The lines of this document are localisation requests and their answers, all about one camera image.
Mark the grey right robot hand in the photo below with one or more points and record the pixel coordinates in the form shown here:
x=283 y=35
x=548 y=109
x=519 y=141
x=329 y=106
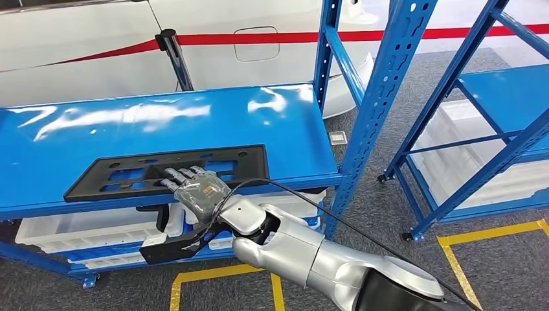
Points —
x=201 y=195

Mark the black plastic frame part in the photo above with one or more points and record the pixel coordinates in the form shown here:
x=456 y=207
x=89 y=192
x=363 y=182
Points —
x=94 y=184

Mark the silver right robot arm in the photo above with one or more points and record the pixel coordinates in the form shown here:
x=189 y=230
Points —
x=300 y=257

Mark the long black plastic part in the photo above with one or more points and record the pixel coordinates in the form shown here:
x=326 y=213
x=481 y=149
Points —
x=162 y=219

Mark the blue metal shelf rack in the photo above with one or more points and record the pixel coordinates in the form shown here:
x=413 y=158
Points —
x=257 y=141
x=514 y=90

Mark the yellow floor tape square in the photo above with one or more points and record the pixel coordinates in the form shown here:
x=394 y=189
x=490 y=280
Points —
x=176 y=292

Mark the silver floor outlet plate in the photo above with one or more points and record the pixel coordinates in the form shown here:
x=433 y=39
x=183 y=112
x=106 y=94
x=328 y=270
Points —
x=338 y=138

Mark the red barrier belt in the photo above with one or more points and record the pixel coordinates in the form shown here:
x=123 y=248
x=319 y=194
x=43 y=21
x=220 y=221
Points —
x=257 y=37

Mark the black caster wheel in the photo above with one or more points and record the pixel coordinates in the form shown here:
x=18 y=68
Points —
x=407 y=237
x=382 y=178

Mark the white car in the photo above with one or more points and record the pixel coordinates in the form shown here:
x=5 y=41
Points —
x=85 y=51

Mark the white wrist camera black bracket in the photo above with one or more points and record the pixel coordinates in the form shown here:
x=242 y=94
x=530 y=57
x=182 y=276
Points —
x=171 y=251

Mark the black stanchion post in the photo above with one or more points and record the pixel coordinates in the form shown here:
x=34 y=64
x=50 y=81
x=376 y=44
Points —
x=176 y=60

